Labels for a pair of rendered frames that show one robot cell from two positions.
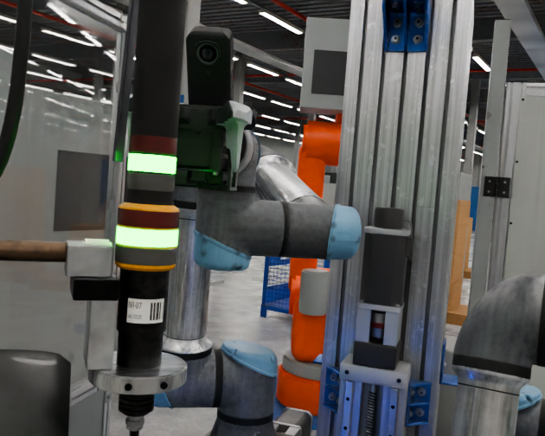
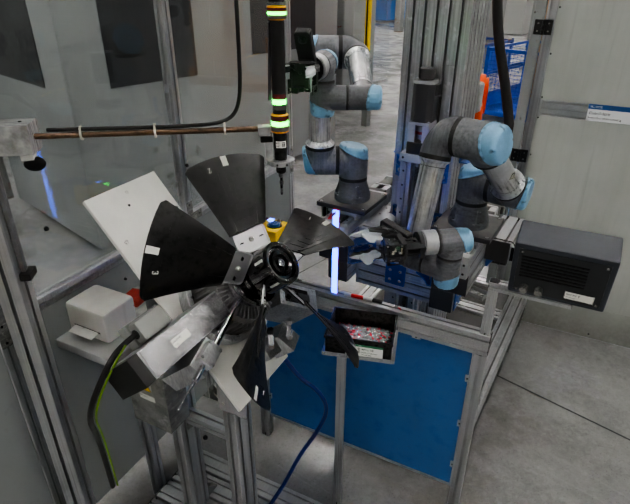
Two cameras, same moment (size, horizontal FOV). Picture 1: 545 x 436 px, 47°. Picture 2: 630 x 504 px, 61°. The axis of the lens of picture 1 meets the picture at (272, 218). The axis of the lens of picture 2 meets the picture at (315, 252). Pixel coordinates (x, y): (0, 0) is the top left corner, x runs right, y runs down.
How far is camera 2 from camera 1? 0.90 m
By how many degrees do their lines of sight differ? 28
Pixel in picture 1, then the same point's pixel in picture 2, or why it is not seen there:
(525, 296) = (445, 127)
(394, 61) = not seen: outside the picture
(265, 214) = (338, 93)
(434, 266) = (453, 100)
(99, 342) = (269, 153)
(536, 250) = (566, 72)
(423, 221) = (448, 74)
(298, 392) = not seen: hidden behind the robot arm
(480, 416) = (424, 176)
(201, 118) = (300, 68)
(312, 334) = not seen: hidden behind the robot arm
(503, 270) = (542, 87)
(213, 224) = (316, 98)
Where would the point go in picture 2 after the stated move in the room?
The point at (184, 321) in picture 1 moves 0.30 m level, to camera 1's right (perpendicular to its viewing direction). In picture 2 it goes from (319, 133) to (396, 138)
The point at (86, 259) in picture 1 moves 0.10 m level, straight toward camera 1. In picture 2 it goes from (263, 131) to (261, 142)
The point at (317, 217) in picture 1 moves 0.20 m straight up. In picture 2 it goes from (361, 93) to (364, 20)
